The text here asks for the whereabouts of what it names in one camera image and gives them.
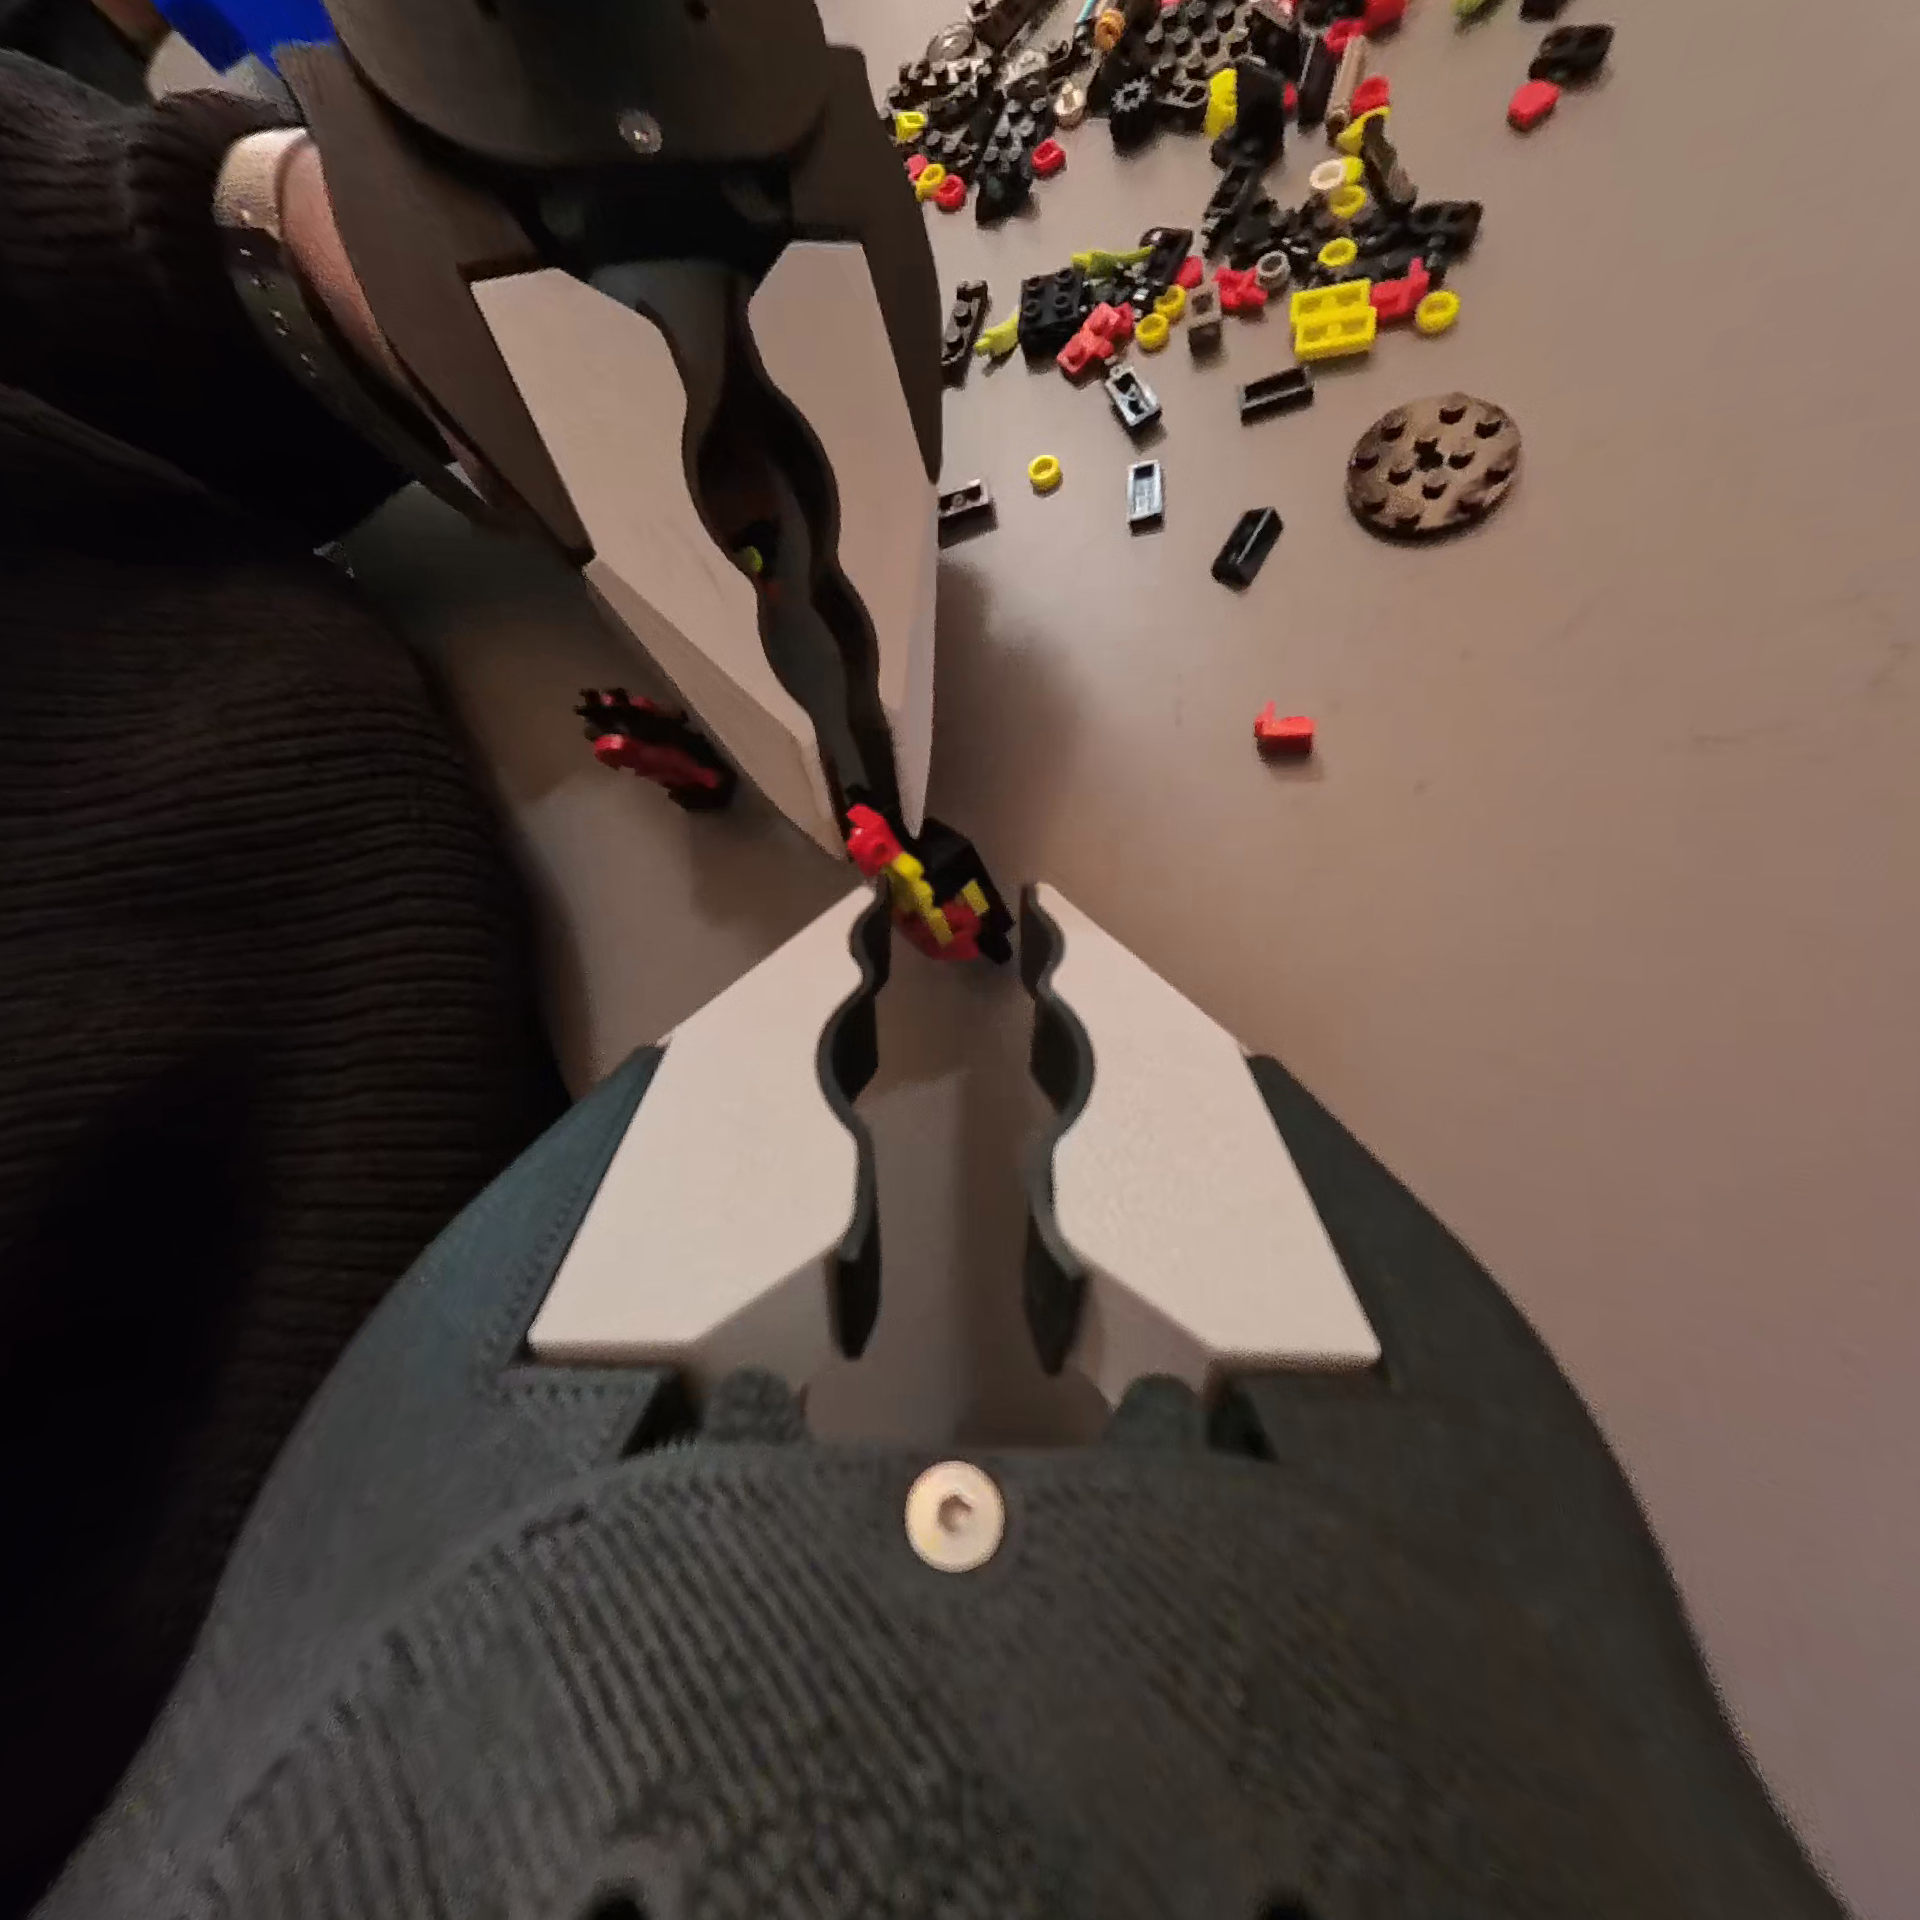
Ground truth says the grey perforated wristband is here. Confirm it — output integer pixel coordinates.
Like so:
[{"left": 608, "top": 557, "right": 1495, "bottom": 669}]
[{"left": 217, "top": 211, "right": 490, "bottom": 528}]

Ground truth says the pile of loose lego pieces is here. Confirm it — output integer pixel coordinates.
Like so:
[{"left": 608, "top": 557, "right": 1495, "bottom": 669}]
[{"left": 885, "top": 0, "right": 1623, "bottom": 441}]

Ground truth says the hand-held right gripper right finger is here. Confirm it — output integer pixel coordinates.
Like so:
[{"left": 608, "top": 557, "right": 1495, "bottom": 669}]
[{"left": 1020, "top": 881, "right": 1385, "bottom": 1390}]

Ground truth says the person's left forearm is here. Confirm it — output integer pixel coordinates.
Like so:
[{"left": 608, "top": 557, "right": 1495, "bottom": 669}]
[{"left": 0, "top": 46, "right": 400, "bottom": 549}]

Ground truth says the person's left hand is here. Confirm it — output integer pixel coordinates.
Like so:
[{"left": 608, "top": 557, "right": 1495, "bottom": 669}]
[{"left": 215, "top": 126, "right": 490, "bottom": 488}]

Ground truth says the person's black sweater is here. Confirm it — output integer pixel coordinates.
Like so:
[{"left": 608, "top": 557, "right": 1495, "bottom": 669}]
[{"left": 0, "top": 381, "right": 579, "bottom": 1920}]

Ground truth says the blue plastic bin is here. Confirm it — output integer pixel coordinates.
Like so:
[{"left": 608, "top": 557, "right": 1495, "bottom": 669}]
[{"left": 152, "top": 0, "right": 336, "bottom": 73}]

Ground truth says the small red yellow lego assembly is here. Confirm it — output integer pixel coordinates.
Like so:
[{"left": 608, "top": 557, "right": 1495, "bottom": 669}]
[{"left": 843, "top": 801, "right": 1018, "bottom": 967}]

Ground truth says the round dark lego plate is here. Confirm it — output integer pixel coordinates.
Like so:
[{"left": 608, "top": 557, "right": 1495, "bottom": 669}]
[{"left": 1345, "top": 390, "right": 1524, "bottom": 543}]

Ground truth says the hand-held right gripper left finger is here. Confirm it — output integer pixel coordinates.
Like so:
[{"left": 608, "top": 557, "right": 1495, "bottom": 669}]
[{"left": 525, "top": 881, "right": 899, "bottom": 1369}]

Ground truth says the black red lego train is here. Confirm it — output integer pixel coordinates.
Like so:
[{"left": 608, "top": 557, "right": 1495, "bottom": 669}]
[{"left": 577, "top": 686, "right": 739, "bottom": 813}]

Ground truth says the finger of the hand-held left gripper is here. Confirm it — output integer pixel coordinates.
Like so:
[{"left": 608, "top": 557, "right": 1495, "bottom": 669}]
[
  {"left": 747, "top": 238, "right": 943, "bottom": 838},
  {"left": 469, "top": 262, "right": 874, "bottom": 864}
]

